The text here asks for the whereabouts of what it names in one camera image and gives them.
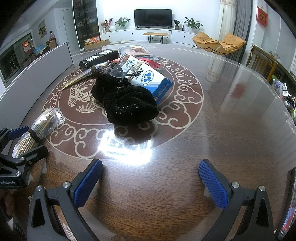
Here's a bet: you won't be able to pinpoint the green potted plant left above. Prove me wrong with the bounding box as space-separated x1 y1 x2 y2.
114 17 130 30

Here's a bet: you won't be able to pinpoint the blue white paper box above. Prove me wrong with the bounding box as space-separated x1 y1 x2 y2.
119 54 173 104

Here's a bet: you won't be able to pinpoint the green potted plant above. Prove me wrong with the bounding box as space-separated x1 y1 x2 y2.
183 16 203 33
114 17 130 30

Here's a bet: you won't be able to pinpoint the clear safety glasses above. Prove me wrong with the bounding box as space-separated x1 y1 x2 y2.
109 63 140 83

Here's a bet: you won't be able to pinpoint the dark display cabinet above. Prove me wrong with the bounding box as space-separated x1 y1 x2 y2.
72 0 100 49

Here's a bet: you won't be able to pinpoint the gold cosmetic tube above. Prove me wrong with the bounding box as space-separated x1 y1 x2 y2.
62 60 110 90

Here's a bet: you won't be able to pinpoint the smartphone on table edge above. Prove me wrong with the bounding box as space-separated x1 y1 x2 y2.
275 167 295 240

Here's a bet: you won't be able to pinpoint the wooden bench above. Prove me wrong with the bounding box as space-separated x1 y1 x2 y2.
143 32 169 44

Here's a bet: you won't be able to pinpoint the wooden chair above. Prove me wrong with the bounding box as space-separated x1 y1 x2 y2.
246 45 278 82

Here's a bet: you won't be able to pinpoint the flower vase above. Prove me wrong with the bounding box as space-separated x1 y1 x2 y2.
100 18 116 33

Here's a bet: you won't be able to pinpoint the red wall hanging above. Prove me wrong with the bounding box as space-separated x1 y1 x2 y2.
256 6 268 27

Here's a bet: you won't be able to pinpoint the orange lounge chair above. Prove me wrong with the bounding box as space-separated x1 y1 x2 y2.
192 32 246 55

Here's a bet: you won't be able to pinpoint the grey curtain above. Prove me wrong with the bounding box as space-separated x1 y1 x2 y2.
231 0 252 63

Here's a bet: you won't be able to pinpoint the grey partition board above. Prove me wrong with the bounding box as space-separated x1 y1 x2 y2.
0 43 73 128

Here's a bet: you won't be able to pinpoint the red packet bundle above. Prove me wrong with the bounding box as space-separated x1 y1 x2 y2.
137 57 162 69

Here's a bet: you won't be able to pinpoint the black fuzzy cloth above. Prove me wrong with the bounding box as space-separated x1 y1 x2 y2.
91 74 159 126

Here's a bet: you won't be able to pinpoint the black rectangular box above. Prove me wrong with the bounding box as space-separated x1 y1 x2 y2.
78 49 120 71

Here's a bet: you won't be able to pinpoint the small potted plant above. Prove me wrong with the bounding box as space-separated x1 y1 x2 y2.
174 20 180 31

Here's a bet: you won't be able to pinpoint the black television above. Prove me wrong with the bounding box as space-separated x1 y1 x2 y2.
134 9 173 27

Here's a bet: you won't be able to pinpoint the green potted plant right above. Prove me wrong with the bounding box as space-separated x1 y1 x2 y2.
183 16 203 33

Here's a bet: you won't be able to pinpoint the bagged phone case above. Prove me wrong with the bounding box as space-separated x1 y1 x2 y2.
120 45 154 58

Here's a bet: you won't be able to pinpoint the white tv cabinet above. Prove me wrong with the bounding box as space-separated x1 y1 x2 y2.
100 28 196 46

